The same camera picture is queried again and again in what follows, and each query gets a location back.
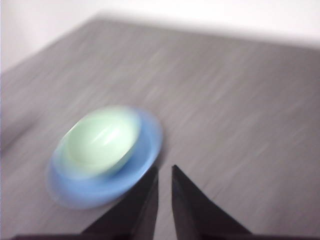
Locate blue plate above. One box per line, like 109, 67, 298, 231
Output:
46, 107, 165, 210

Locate green ribbed bowl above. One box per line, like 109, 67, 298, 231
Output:
57, 105, 142, 180

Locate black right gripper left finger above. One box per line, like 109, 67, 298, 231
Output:
81, 166, 159, 237

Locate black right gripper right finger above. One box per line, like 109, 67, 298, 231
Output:
171, 164, 252, 237

